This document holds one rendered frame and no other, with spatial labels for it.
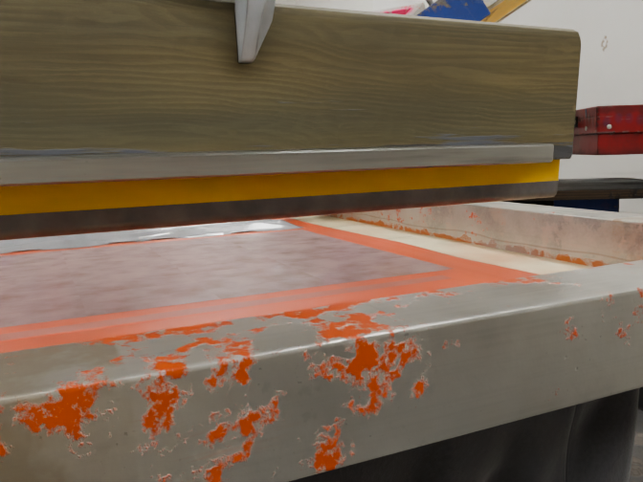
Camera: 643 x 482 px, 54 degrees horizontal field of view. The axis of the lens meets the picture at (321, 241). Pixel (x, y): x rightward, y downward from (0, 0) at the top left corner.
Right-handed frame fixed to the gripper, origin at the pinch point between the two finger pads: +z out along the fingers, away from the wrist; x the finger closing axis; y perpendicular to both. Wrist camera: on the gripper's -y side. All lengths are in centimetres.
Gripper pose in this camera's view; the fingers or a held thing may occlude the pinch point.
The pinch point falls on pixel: (247, 38)
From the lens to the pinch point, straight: 30.6
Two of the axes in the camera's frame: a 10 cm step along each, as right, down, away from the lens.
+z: 0.2, 9.9, 1.4
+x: 4.3, 1.2, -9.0
